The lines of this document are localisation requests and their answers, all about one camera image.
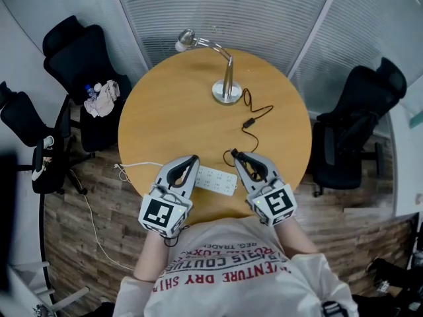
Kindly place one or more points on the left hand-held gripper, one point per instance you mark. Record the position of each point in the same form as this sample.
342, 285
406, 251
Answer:
158, 211

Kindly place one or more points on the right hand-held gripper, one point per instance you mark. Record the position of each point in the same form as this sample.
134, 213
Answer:
277, 205

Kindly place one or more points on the silver desk lamp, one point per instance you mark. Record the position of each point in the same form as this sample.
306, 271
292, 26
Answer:
227, 88

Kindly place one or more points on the person's left forearm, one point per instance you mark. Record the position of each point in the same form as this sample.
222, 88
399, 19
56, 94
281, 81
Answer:
152, 259

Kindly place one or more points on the person's right forearm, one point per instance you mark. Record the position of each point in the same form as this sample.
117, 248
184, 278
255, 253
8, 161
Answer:
295, 239

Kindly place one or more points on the white desk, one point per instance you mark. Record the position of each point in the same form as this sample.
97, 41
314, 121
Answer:
406, 163
20, 296

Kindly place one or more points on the round wooden table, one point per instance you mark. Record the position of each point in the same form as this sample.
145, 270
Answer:
172, 117

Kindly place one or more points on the crumpled pink cloth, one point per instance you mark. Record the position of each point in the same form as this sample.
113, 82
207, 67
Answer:
104, 102

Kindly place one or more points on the person's white printed shirt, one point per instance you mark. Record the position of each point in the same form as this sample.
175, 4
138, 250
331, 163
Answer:
238, 286

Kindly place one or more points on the clear plastic water bottle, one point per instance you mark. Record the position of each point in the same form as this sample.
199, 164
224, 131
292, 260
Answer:
91, 91

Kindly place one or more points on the black office chair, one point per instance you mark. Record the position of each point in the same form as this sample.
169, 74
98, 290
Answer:
23, 121
79, 58
363, 111

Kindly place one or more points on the person's black trouser leg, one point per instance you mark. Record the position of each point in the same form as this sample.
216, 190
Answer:
105, 310

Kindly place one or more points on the teal translucent object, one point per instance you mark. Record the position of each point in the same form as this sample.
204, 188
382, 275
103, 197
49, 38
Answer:
417, 117

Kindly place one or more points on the black metal equipment rack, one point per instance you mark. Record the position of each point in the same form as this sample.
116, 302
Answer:
396, 276

